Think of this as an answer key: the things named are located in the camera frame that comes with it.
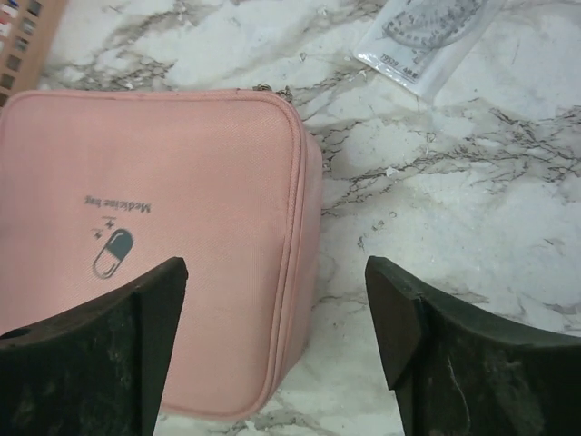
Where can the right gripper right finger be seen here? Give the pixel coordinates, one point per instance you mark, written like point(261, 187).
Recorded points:
point(457, 369)

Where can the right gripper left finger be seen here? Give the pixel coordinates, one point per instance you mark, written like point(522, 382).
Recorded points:
point(99, 368)

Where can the pink medicine kit case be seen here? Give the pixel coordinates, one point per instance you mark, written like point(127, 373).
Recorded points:
point(99, 187)

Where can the long white packaged strip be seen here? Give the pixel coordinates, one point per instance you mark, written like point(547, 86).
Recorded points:
point(419, 44)

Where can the orange mesh file organizer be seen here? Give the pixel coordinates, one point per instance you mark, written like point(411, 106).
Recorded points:
point(28, 28)

